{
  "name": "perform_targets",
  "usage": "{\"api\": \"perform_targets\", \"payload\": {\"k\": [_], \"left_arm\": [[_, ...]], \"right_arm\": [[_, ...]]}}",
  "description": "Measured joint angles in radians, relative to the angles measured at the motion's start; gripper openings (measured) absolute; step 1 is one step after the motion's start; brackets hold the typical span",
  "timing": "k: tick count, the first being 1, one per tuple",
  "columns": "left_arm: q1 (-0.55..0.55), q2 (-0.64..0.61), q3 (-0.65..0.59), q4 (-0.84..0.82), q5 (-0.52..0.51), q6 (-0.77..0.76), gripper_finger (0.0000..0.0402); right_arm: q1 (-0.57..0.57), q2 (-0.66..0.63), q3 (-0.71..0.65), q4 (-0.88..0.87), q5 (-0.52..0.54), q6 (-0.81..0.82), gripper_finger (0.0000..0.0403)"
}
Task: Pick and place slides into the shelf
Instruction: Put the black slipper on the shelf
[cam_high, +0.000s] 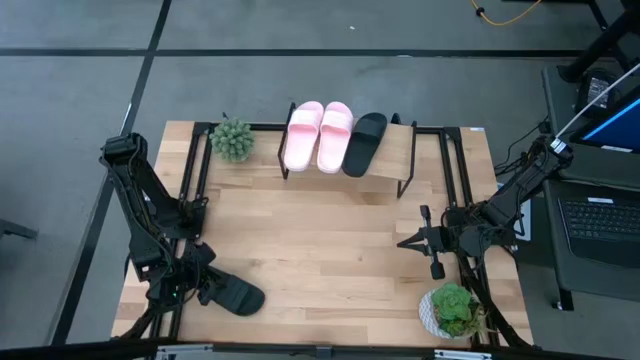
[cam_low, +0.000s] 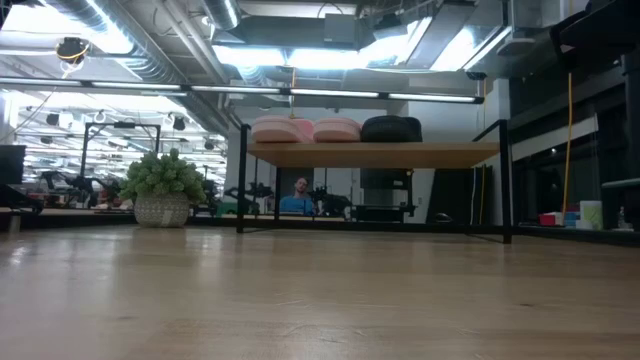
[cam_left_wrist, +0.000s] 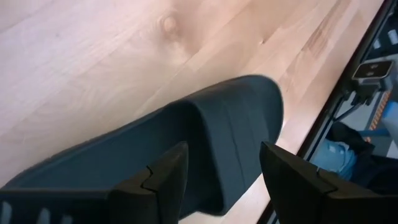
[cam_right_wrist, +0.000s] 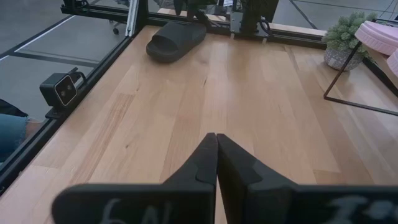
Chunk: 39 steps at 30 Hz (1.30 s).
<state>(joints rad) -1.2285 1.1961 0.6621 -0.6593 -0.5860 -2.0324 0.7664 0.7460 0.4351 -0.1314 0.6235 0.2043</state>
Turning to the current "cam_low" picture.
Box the black foam slide sandal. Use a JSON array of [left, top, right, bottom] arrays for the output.
[[360, 114, 424, 144]]

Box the pink foam slide sandal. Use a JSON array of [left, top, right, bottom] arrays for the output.
[[249, 115, 315, 145], [312, 117, 362, 144]]

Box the wooden shelf with black legs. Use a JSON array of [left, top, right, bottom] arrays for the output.
[[234, 118, 515, 245]]

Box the green and white container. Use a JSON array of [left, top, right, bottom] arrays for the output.
[[579, 200, 604, 230]]

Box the black equipment cart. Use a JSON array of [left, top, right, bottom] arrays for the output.
[[352, 168, 416, 224]]

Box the long linear ceiling light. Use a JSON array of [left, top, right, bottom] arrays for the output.
[[0, 76, 486, 105]]

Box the person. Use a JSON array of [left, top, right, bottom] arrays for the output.
[[277, 175, 317, 217]]

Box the spiky green plant in pot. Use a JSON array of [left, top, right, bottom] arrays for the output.
[[118, 147, 207, 229]]

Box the dark computer monitor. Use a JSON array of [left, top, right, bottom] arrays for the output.
[[0, 144, 27, 185]]

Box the yellow cable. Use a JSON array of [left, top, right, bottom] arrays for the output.
[[560, 72, 575, 217]]

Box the black orange ceiling cord reel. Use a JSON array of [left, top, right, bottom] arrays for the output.
[[54, 36, 91, 66]]

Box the black metal table frame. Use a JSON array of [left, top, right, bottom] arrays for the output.
[[0, 49, 640, 247]]

